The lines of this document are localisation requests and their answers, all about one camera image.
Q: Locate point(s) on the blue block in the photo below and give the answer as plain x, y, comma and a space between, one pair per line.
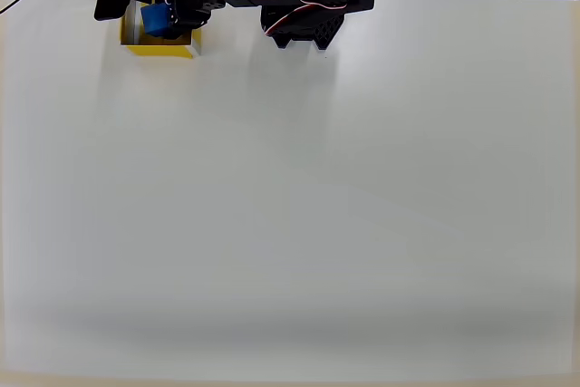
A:
156, 20

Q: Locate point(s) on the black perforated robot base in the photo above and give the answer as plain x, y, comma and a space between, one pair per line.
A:
317, 35

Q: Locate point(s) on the yellow open box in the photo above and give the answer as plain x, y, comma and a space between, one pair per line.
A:
158, 51

